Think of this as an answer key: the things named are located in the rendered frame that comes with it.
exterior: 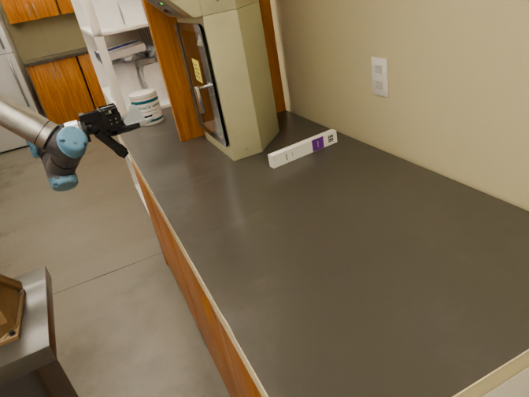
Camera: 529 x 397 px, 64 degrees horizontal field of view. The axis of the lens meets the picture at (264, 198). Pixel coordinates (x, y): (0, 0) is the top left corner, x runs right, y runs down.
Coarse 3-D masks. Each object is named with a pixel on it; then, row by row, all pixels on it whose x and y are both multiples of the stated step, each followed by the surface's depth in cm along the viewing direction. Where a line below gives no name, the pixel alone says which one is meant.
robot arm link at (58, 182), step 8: (48, 152) 121; (48, 160) 119; (48, 168) 119; (56, 168) 117; (48, 176) 120; (56, 176) 119; (64, 176) 119; (72, 176) 121; (56, 184) 120; (64, 184) 120; (72, 184) 123
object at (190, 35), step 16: (192, 32) 137; (192, 48) 143; (192, 64) 150; (208, 64) 133; (192, 80) 158; (208, 80) 139; (208, 96) 145; (208, 112) 152; (208, 128) 161; (224, 128) 143; (224, 144) 147
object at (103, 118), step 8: (112, 104) 132; (88, 112) 127; (96, 112) 127; (104, 112) 126; (112, 112) 128; (80, 120) 126; (88, 120) 127; (96, 120) 128; (104, 120) 127; (112, 120) 129; (120, 120) 130; (88, 128) 128; (96, 128) 129; (104, 128) 130; (112, 128) 129; (88, 136) 127
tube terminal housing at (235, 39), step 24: (216, 0) 126; (240, 0) 132; (216, 24) 129; (240, 24) 132; (216, 48) 131; (240, 48) 134; (264, 48) 151; (216, 72) 134; (240, 72) 137; (264, 72) 152; (240, 96) 140; (264, 96) 152; (240, 120) 143; (264, 120) 153; (216, 144) 162; (240, 144) 146; (264, 144) 153
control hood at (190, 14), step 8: (168, 0) 122; (176, 0) 121; (184, 0) 122; (192, 0) 123; (176, 8) 127; (184, 8) 123; (192, 8) 124; (200, 8) 125; (168, 16) 150; (176, 16) 140; (184, 16) 132; (192, 16) 125; (200, 16) 126
